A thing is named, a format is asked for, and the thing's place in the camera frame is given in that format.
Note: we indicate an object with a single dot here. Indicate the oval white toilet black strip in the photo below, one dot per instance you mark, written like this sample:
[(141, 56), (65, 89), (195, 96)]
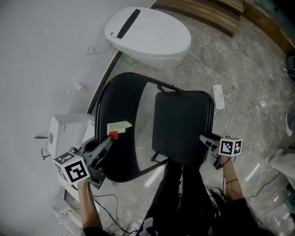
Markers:
[(149, 34)]

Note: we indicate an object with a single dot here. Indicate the yellow sticky note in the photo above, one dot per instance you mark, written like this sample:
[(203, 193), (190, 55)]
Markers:
[(117, 126)]

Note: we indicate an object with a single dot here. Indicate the wooden steps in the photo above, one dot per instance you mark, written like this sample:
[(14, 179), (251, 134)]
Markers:
[(202, 16)]

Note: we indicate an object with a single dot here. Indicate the green packet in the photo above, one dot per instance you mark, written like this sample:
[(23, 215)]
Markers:
[(129, 60)]

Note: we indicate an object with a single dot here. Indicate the person's black trousers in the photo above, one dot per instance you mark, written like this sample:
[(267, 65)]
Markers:
[(170, 196)]

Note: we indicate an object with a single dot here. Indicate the person's left forearm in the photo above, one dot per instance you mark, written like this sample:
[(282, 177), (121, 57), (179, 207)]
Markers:
[(88, 207)]

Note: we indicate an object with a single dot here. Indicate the person's right forearm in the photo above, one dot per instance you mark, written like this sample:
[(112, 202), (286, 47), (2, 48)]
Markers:
[(231, 182)]

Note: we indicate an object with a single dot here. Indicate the white power strip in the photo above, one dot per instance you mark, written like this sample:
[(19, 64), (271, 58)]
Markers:
[(218, 96)]

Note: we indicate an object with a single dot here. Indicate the black folding chair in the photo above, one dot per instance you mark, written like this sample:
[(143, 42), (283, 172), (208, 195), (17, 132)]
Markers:
[(179, 124)]

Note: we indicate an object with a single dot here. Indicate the wood-edged raised platform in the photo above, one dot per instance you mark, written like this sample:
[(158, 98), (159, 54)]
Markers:
[(269, 20)]

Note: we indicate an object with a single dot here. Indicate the red sticky note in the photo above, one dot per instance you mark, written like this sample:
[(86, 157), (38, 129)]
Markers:
[(113, 135)]

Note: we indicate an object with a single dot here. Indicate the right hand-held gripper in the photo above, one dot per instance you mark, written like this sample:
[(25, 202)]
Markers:
[(230, 147)]

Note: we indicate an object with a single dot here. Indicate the black broom stick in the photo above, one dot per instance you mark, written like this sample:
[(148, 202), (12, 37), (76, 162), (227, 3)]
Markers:
[(41, 137)]

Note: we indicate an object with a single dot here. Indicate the person's black shirt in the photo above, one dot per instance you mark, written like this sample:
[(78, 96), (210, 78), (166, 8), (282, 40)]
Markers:
[(244, 219)]

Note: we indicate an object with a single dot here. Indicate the white toilet with square tank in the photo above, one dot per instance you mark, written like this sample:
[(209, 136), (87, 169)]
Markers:
[(69, 129)]

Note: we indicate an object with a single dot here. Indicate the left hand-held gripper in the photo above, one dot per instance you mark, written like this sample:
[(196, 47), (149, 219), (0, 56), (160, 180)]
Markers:
[(73, 171)]

